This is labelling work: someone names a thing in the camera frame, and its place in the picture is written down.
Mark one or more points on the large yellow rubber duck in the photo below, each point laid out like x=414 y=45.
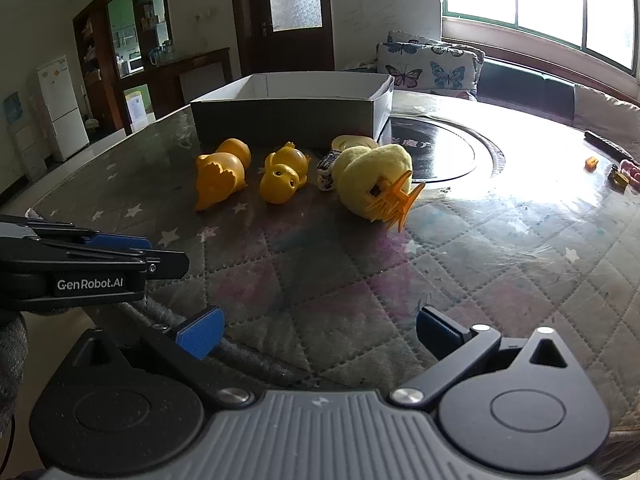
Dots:
x=217 y=172

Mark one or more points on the quilted star print tablecloth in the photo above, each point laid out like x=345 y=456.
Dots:
x=320 y=280

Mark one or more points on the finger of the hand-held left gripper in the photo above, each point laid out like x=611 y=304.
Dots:
x=167 y=265
x=117 y=241

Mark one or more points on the black remote control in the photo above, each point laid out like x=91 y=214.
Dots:
x=607 y=144

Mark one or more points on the black and white figurine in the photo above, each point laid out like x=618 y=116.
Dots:
x=326 y=172

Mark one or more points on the small yellow rubber duck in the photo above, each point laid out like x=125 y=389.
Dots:
x=282 y=175

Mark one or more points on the red toy apple half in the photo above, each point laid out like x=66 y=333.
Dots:
x=350 y=141

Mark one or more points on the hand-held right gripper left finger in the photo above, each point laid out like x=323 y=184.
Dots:
x=202 y=332

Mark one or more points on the butterfly print pillow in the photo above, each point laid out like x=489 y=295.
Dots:
x=407 y=36
x=430 y=67

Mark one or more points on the yellow plush duck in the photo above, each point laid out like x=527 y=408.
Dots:
x=365 y=170

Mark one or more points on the dark wooden door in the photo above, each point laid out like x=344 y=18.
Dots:
x=290 y=35

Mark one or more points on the grey cardboard box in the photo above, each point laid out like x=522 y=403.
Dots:
x=280 y=115

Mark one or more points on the beige cushion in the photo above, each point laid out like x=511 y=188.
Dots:
x=605 y=110

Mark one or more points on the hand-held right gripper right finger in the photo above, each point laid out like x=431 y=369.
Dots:
x=432 y=327

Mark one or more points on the yellow hair claw clip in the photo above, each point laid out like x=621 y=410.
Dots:
x=395 y=197

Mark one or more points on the dark green sofa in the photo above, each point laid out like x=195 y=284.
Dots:
x=520 y=85

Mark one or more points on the dark wooden display cabinet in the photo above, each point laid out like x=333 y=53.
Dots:
x=100 y=60

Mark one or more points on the small orange block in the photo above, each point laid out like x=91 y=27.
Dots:
x=592 y=163

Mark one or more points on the dark wooden sideboard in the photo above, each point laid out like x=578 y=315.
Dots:
x=195 y=80

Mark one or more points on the black round induction cooker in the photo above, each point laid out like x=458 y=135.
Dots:
x=440 y=150

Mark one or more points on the small pink toy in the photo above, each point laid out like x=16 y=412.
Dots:
x=631 y=169

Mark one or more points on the white refrigerator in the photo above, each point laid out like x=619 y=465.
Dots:
x=60 y=110

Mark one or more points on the small yellow black toy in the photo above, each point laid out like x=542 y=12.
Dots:
x=620 y=177

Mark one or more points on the person's left hand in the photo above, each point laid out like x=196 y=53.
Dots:
x=12 y=360

